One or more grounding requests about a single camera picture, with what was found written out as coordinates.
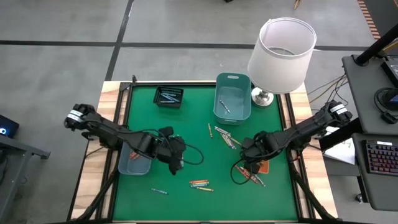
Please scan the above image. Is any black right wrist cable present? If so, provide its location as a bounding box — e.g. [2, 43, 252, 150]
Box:
[229, 157, 251, 185]

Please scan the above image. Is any black mesh basket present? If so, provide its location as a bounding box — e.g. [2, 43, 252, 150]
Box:
[152, 85, 185, 109]

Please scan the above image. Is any white shade silver table lamp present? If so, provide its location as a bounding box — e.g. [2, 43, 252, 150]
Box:
[247, 17, 318, 108]

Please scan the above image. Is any hazard striped floor mat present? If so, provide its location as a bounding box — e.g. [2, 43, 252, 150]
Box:
[356, 0, 398, 40]

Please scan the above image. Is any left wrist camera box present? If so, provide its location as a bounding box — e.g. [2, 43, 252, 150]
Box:
[157, 126, 175, 138]

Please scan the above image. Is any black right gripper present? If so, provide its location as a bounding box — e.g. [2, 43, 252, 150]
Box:
[241, 131, 274, 174]

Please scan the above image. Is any backlit black keyboard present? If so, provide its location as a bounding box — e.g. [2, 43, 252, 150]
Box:
[365, 139, 398, 177]

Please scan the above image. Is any black laptop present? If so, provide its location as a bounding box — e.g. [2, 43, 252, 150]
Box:
[381, 57, 398, 88]

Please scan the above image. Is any tall teal plastic bin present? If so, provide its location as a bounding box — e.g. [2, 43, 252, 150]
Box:
[213, 72, 252, 126]

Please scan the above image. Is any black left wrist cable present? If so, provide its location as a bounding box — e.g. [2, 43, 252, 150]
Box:
[182, 142, 205, 166]

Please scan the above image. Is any orange mesh basket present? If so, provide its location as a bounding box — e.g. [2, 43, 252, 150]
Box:
[258, 159, 270, 175]

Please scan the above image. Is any black device blue light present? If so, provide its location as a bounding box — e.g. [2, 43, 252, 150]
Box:
[0, 114, 20, 139]

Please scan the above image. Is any black support beam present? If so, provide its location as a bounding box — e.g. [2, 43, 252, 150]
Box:
[318, 117, 364, 152]

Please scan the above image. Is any white paper sheet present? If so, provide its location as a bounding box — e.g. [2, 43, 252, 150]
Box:
[322, 126, 356, 166]

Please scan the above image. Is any grey desk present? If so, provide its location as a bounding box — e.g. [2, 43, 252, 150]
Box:
[351, 133, 398, 212]
[0, 133, 51, 224]
[341, 54, 398, 136]

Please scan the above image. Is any low grey-blue plastic bin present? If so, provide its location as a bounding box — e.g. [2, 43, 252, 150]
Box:
[118, 140, 153, 176]

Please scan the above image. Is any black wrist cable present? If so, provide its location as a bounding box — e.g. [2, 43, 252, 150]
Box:
[182, 142, 205, 166]
[229, 157, 251, 185]

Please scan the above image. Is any black headset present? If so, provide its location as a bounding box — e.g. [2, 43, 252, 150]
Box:
[374, 87, 398, 124]

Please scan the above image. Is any black slanted pole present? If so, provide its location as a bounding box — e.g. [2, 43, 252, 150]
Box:
[355, 23, 398, 67]

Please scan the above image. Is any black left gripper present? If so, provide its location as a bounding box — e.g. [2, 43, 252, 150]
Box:
[154, 133, 188, 175]

